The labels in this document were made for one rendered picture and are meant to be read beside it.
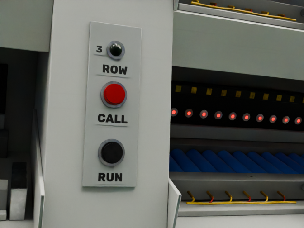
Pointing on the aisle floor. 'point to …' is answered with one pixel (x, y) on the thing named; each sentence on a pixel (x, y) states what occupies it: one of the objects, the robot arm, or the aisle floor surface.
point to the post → (157, 103)
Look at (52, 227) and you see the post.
